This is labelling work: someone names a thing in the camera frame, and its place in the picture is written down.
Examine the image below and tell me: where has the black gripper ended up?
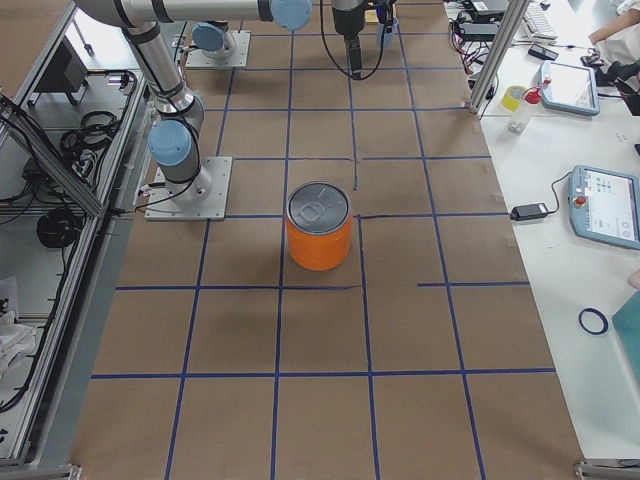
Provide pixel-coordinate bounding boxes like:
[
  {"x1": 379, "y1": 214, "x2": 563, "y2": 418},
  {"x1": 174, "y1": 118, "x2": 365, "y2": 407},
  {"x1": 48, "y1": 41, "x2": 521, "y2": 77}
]
[{"x1": 331, "y1": 0, "x2": 395, "y2": 78}]

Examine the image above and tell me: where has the wooden mug stand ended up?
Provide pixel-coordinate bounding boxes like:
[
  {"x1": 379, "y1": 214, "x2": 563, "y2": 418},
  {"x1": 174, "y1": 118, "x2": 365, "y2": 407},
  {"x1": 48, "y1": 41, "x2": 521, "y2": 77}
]
[{"x1": 365, "y1": 9, "x2": 379, "y2": 24}]

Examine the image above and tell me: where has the yellow tape roll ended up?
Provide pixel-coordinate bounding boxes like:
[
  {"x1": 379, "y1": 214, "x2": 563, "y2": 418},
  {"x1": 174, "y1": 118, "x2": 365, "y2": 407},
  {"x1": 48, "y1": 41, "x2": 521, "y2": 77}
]
[{"x1": 501, "y1": 85, "x2": 527, "y2": 112}]

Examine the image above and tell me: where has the orange can with metal lid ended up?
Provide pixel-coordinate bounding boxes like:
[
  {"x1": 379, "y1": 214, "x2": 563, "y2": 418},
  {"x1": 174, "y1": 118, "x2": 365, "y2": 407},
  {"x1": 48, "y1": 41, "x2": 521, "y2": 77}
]
[{"x1": 286, "y1": 181, "x2": 352, "y2": 271}]

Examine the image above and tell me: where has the clear bottle red cap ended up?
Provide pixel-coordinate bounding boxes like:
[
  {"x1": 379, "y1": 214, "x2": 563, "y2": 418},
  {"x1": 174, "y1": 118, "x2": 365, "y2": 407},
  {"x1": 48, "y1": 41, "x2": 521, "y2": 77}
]
[{"x1": 507, "y1": 85, "x2": 542, "y2": 134}]

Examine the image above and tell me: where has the upper teach pendant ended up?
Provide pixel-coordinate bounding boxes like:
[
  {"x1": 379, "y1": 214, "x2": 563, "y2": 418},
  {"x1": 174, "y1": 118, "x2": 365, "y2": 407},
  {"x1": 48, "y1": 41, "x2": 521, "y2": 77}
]
[{"x1": 538, "y1": 60, "x2": 600, "y2": 116}]

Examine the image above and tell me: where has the teach pendant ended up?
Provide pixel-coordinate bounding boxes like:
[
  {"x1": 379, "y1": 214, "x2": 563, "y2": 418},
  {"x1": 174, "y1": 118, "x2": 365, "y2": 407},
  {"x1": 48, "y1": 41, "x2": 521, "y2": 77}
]
[
  {"x1": 538, "y1": 60, "x2": 600, "y2": 116},
  {"x1": 568, "y1": 165, "x2": 639, "y2": 250}
]

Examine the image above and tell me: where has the black power adapter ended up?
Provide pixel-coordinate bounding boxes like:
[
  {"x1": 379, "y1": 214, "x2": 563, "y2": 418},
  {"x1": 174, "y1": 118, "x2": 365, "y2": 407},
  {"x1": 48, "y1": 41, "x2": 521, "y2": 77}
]
[{"x1": 509, "y1": 203, "x2": 549, "y2": 221}]

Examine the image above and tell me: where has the lower teach pendant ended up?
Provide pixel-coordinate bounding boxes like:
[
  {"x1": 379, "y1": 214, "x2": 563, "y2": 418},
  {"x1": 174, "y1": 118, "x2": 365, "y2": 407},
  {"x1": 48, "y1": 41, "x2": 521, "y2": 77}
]
[{"x1": 568, "y1": 165, "x2": 639, "y2": 250}]

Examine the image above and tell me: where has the teal board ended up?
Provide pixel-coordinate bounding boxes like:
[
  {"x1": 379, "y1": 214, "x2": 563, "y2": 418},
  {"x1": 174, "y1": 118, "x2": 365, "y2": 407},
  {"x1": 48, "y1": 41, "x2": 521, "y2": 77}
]
[{"x1": 613, "y1": 291, "x2": 640, "y2": 377}]

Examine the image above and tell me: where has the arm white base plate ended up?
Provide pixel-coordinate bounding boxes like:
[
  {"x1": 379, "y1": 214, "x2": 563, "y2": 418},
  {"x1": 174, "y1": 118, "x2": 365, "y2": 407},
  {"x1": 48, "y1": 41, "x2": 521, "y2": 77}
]
[
  {"x1": 184, "y1": 30, "x2": 251, "y2": 70},
  {"x1": 144, "y1": 156, "x2": 233, "y2": 221}
]

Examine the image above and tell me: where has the aluminium frame post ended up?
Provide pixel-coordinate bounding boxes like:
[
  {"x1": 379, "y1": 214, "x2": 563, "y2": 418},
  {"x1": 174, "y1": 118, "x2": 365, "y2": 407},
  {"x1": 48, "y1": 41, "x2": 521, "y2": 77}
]
[{"x1": 468, "y1": 0, "x2": 529, "y2": 114}]

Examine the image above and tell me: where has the black coiled cable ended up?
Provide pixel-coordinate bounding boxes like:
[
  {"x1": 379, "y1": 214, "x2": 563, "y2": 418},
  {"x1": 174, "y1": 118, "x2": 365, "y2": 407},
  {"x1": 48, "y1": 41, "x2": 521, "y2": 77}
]
[{"x1": 36, "y1": 207, "x2": 81, "y2": 250}]

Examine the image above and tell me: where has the blue tape ring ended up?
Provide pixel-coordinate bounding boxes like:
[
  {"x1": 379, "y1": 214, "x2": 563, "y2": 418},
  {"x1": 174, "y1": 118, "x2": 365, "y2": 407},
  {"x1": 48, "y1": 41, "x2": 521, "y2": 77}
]
[{"x1": 577, "y1": 307, "x2": 609, "y2": 336}]

